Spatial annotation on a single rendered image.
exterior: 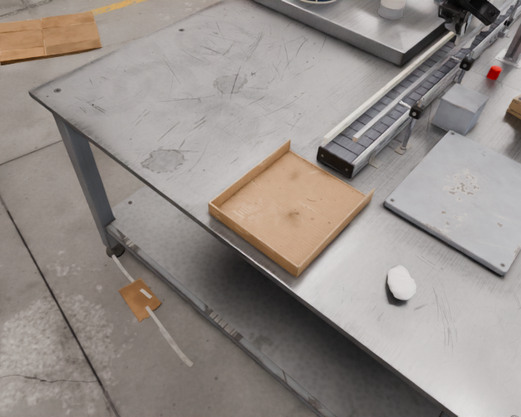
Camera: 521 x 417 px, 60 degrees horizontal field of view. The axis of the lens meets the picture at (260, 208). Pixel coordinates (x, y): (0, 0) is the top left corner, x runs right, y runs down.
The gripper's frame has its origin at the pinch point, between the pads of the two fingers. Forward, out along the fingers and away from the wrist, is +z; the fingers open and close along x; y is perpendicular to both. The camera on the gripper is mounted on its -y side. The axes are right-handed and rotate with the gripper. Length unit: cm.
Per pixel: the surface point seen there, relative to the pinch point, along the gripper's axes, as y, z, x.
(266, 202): 6, -36, 83
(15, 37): 266, 62, 77
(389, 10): 27.4, 3.3, -0.5
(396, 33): 19.6, 2.3, 7.0
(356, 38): 29.5, -0.4, 16.0
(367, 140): -2, -24, 54
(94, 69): 81, -33, 78
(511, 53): -13.5, 15.3, -10.4
